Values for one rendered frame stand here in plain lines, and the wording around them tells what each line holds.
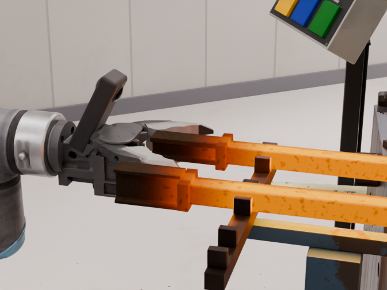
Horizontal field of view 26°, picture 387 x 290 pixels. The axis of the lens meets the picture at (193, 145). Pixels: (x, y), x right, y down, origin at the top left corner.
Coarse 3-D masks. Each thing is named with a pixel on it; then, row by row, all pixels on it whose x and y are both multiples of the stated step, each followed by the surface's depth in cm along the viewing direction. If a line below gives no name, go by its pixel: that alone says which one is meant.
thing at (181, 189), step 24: (120, 168) 98; (144, 168) 98; (168, 168) 98; (120, 192) 100; (144, 192) 99; (168, 192) 98; (192, 192) 96; (216, 192) 95; (240, 192) 95; (264, 192) 95; (288, 192) 95; (312, 192) 95; (336, 192) 95; (312, 216) 93; (336, 216) 93; (360, 216) 92; (384, 216) 91
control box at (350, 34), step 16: (336, 0) 182; (352, 0) 176; (368, 0) 176; (384, 0) 177; (272, 16) 205; (352, 16) 176; (368, 16) 177; (304, 32) 188; (336, 32) 177; (352, 32) 178; (368, 32) 179; (336, 48) 178; (352, 48) 179
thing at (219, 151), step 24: (168, 144) 110; (192, 144) 108; (216, 144) 106; (240, 144) 108; (264, 144) 108; (216, 168) 107; (288, 168) 105; (312, 168) 104; (336, 168) 103; (360, 168) 103; (384, 168) 102
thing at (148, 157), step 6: (126, 150) 106; (132, 150) 106; (138, 150) 106; (144, 150) 106; (138, 156) 105; (144, 156) 105; (150, 156) 105; (156, 156) 105; (144, 162) 104; (150, 162) 103; (156, 162) 103; (162, 162) 103; (168, 162) 103; (174, 162) 103
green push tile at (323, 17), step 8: (320, 8) 185; (328, 8) 182; (336, 8) 179; (320, 16) 183; (328, 16) 180; (336, 16) 179; (312, 24) 185; (320, 24) 182; (328, 24) 179; (320, 32) 181
